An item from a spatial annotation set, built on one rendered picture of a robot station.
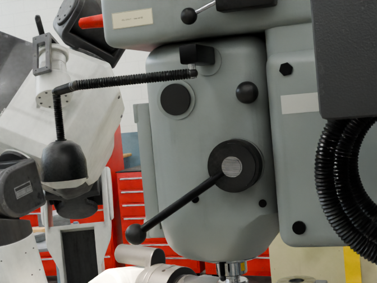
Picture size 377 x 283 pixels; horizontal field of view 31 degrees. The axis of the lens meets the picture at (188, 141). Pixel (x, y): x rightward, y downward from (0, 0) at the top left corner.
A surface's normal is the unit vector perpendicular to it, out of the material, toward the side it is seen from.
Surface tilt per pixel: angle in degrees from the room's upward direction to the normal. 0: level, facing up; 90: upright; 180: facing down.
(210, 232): 118
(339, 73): 90
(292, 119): 90
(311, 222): 90
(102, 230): 80
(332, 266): 90
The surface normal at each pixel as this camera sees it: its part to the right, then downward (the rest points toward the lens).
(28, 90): 0.02, -0.49
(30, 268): 0.84, -0.07
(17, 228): 0.60, 0.04
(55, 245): 0.06, -0.08
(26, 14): -0.32, 0.07
